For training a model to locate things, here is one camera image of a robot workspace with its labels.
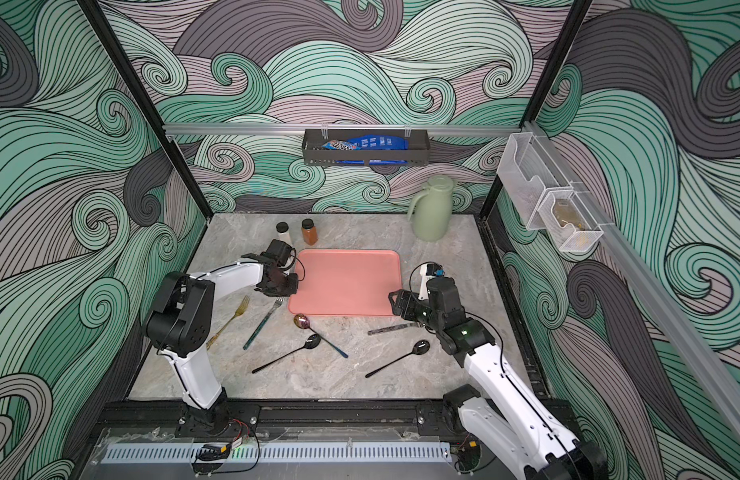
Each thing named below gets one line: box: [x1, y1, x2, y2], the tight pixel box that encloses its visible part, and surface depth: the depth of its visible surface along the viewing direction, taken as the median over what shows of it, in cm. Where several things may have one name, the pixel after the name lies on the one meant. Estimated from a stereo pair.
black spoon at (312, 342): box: [252, 334, 322, 374], surface depth 87 cm
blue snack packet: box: [322, 134, 409, 151], surface depth 94 cm
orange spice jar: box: [302, 218, 318, 246], surface depth 108 cm
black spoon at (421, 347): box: [364, 339, 430, 378], surface depth 86 cm
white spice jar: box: [276, 221, 292, 248], surface depth 106 cm
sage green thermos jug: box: [407, 175, 454, 242], surface depth 103 cm
